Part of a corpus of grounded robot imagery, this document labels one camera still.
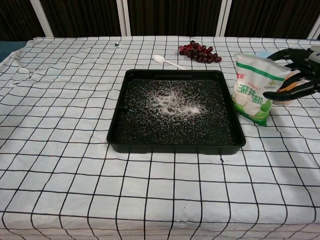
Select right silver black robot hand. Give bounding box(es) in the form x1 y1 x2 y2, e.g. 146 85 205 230
263 45 320 101

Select white green wrapper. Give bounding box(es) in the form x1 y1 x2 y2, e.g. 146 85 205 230
230 52 294 127

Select white salt powder pile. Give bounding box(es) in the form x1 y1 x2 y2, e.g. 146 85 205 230
139 84 208 121

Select black square tray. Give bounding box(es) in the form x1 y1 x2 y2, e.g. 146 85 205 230
106 69 247 155

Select orange jelly cup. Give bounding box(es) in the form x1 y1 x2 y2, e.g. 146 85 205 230
271 70 307 106

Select light blue cube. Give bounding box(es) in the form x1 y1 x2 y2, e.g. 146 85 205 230
256 49 270 60

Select red grape bunch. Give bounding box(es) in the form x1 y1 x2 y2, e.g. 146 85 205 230
178 40 223 64

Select white plastic spoon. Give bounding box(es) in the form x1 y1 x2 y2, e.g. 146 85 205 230
153 54 187 71

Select white black checkered tablecloth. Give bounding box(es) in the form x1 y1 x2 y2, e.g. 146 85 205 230
0 36 320 240

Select white screen frame post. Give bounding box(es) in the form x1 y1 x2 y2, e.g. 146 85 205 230
31 0 55 38
306 0 320 40
214 0 233 37
116 0 133 37

